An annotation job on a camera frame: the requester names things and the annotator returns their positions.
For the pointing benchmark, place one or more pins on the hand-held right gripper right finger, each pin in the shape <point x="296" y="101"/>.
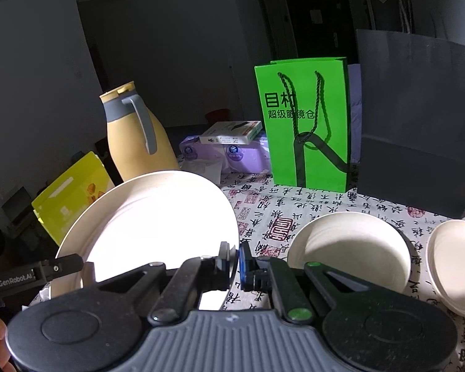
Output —
<point x="243" y="269"/>

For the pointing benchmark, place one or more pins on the calligraphy print tablecloth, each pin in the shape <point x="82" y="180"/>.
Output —
<point x="263" y="217"/>

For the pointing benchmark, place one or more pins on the yellow-green snack box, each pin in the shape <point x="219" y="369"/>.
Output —
<point x="69" y="197"/>

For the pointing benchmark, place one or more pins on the pale lilac paper bag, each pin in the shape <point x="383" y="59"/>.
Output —
<point x="355" y="116"/>

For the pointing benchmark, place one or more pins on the dark grey paper bag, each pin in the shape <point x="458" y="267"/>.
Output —
<point x="418" y="124"/>

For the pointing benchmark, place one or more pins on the large cream plate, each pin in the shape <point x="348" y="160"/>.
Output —
<point x="151" y="221"/>

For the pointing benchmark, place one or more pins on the white paper tissue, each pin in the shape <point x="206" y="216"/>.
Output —
<point x="207" y="170"/>

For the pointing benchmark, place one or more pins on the green paper bag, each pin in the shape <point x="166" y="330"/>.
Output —
<point x="335" y="97"/>

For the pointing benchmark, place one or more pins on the flat white box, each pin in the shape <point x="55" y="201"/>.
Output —
<point x="232" y="131"/>

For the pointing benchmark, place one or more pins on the yellow thermos jug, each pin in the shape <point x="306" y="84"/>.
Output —
<point x="135" y="147"/>

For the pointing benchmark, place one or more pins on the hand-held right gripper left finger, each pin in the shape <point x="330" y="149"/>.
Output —
<point x="223" y="267"/>

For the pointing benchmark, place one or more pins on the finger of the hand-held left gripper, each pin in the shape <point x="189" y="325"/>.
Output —
<point x="60" y="268"/>

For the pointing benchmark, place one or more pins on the red bin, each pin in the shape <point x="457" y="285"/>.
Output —
<point x="217" y="116"/>

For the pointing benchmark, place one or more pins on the deep cream plate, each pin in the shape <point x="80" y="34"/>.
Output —
<point x="356" y="240"/>

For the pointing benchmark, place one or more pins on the purple tissue pack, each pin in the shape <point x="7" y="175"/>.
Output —
<point x="248" y="159"/>
<point x="193" y="153"/>

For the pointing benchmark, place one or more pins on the person's left hand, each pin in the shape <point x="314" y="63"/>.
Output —
<point x="0" y="337"/>

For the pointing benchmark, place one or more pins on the dark door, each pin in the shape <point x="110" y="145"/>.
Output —
<point x="325" y="38"/>

